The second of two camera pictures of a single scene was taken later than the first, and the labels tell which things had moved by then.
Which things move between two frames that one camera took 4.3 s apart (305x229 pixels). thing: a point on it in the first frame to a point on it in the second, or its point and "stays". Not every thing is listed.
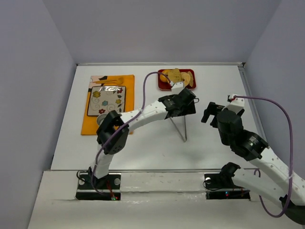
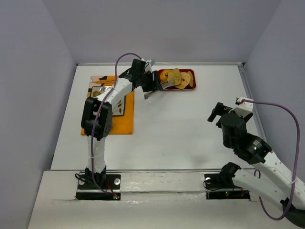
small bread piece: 191,78 stays
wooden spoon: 119,81 stays
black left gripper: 188,100 to 156,81
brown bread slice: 174,75 stays
